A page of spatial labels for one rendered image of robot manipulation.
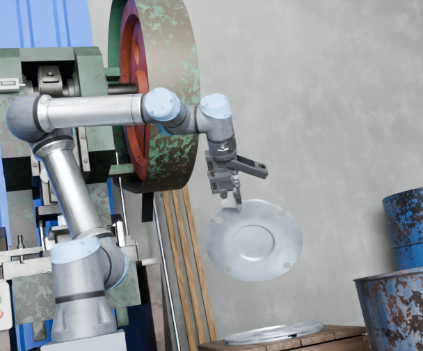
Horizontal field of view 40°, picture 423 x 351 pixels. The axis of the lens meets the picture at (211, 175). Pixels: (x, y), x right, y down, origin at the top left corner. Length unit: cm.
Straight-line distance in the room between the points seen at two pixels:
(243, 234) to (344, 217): 221
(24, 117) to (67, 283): 43
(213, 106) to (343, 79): 280
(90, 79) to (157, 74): 34
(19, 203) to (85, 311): 108
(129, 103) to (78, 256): 38
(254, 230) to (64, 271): 60
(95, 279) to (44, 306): 56
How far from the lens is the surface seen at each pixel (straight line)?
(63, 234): 200
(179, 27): 205
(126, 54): 260
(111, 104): 141
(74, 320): 136
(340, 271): 381
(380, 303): 124
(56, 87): 224
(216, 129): 147
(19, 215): 236
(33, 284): 192
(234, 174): 155
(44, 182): 212
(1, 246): 242
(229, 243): 172
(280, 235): 170
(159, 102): 135
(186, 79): 198
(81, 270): 137
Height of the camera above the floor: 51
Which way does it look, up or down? 11 degrees up
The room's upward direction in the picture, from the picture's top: 9 degrees counter-clockwise
